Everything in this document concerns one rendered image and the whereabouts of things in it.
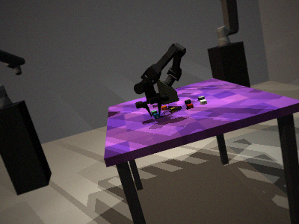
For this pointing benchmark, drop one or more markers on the orange block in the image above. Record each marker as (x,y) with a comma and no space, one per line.
(164,107)

